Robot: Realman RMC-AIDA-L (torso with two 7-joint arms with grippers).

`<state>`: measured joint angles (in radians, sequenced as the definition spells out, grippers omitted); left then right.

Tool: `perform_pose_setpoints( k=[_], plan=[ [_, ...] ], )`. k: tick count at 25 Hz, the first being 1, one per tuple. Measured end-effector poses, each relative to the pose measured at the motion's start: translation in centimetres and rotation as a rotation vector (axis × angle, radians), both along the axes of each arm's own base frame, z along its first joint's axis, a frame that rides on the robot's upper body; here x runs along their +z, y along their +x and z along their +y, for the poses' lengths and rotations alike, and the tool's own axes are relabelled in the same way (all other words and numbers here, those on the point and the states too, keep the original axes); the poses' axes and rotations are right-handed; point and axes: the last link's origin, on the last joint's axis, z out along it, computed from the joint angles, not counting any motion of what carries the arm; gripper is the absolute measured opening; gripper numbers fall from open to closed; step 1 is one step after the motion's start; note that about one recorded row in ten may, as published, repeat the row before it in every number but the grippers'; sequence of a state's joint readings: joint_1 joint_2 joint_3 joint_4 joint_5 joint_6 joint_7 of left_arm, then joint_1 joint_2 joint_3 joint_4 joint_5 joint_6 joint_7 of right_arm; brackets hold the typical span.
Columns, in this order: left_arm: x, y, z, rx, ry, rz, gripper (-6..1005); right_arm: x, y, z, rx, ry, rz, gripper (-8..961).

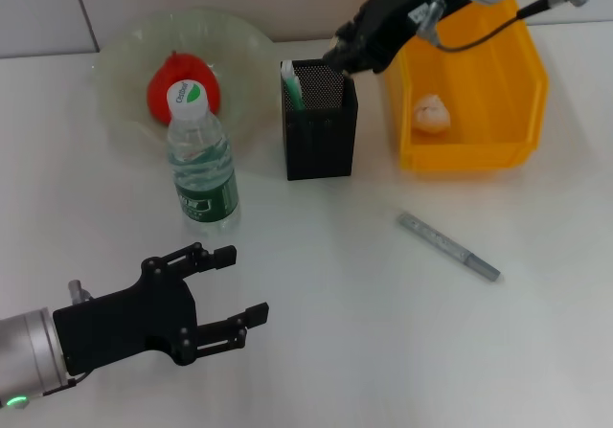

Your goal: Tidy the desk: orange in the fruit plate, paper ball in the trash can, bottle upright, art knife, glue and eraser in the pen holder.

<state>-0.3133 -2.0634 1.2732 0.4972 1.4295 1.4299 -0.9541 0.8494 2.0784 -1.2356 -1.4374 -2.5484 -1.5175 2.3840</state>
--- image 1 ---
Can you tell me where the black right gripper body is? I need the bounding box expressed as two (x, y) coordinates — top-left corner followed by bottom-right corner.
(337, 0), (470, 73)

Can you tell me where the silver glitter pen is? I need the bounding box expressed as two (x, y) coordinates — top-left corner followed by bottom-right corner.
(397, 211), (502, 283)

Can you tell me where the yellow plastic storage bin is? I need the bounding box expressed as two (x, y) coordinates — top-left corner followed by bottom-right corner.
(381, 0), (550, 174)

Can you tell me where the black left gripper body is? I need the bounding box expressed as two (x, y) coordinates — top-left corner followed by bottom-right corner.
(52, 257), (198, 375)

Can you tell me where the red-orange fruit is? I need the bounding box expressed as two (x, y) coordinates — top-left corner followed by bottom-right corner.
(146, 50), (222, 127)

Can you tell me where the black mesh pen holder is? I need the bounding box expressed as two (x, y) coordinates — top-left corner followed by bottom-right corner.
(280, 56), (359, 182)

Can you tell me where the left arm cable connector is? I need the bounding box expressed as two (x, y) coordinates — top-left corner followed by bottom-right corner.
(66, 279), (95, 304)

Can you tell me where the clear water bottle green label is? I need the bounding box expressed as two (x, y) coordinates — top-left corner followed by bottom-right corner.
(165, 79), (240, 231)

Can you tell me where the white paper ball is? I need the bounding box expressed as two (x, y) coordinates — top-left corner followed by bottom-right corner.
(412, 93), (452, 135)

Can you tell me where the translucent green glass plate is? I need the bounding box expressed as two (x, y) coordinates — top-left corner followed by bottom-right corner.
(90, 7), (275, 161)

